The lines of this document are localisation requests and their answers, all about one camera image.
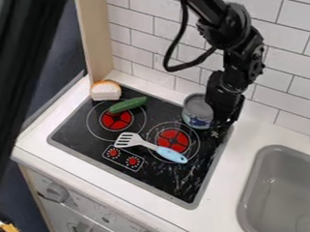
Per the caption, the spatula with blue handle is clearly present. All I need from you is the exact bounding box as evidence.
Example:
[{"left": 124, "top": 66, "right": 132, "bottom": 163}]
[{"left": 111, "top": 130, "right": 191, "bottom": 165}]

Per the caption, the silver can with blue label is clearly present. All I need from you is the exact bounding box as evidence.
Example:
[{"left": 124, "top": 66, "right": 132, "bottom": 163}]
[{"left": 180, "top": 91, "right": 217, "bottom": 131}]

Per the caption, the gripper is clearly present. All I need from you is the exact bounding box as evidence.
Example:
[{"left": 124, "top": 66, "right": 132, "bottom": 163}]
[{"left": 201, "top": 69, "right": 248, "bottom": 146}]

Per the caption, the toy bread slice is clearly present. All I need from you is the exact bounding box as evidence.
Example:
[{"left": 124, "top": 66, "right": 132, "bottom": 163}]
[{"left": 89, "top": 78, "right": 124, "bottom": 103}]

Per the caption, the toy stove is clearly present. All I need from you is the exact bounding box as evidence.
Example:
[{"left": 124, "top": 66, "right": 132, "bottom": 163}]
[{"left": 43, "top": 80, "right": 237, "bottom": 213}]

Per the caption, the green toy cucumber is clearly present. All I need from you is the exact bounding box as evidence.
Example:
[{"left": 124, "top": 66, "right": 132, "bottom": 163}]
[{"left": 107, "top": 94, "right": 150, "bottom": 117}]

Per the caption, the toy sink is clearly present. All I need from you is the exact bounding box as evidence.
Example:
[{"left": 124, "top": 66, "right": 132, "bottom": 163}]
[{"left": 235, "top": 143, "right": 310, "bottom": 232}]

